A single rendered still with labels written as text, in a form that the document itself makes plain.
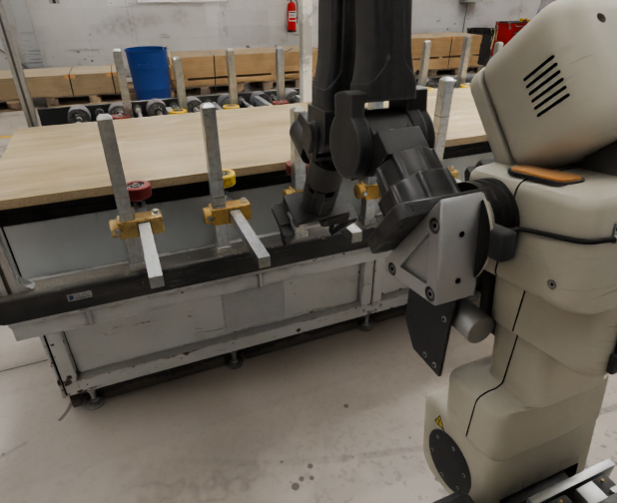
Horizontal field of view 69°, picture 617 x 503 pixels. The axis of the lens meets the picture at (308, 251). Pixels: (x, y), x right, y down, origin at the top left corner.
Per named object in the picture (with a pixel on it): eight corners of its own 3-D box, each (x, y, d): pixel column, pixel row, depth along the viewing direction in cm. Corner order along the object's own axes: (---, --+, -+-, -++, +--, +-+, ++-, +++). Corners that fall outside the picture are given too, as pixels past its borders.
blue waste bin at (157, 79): (180, 105, 618) (172, 47, 581) (136, 109, 599) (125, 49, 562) (174, 97, 665) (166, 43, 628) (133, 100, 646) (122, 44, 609)
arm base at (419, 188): (401, 218, 42) (501, 198, 46) (370, 147, 45) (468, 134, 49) (368, 255, 50) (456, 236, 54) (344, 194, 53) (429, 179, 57)
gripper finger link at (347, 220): (301, 225, 87) (308, 192, 79) (333, 218, 89) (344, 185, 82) (314, 252, 83) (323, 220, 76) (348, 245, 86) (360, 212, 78)
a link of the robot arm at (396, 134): (392, 166, 47) (435, 160, 49) (359, 91, 50) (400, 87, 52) (362, 210, 55) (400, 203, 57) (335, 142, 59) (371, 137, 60)
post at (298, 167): (306, 255, 150) (306, 107, 125) (296, 257, 148) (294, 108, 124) (302, 251, 152) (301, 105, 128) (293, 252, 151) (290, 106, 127)
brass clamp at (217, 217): (252, 220, 134) (251, 205, 131) (207, 229, 130) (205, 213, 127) (247, 212, 139) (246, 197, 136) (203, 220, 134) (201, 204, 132)
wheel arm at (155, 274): (166, 288, 102) (163, 272, 100) (150, 292, 101) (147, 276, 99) (147, 212, 137) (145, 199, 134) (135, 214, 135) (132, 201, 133)
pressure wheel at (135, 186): (130, 228, 130) (122, 191, 125) (127, 217, 137) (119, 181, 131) (159, 222, 133) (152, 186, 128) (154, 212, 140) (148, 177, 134)
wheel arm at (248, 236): (272, 268, 111) (271, 253, 108) (258, 271, 109) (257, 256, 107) (229, 202, 145) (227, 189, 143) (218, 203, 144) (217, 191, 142)
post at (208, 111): (231, 262, 140) (215, 104, 115) (220, 265, 139) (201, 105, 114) (229, 257, 142) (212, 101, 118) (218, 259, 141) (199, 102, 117)
